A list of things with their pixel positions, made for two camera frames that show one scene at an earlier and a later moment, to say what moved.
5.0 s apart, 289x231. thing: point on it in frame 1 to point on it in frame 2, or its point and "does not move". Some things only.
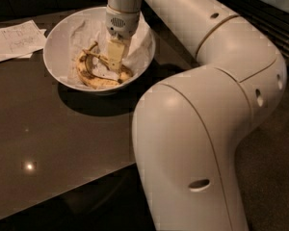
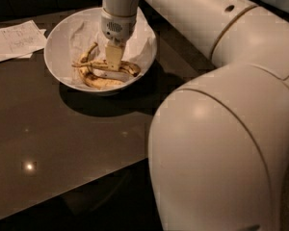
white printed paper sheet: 13,40 does not move
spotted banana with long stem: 124,77 to 126,66
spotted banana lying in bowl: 89,79 does not move
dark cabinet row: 9,2 does not move
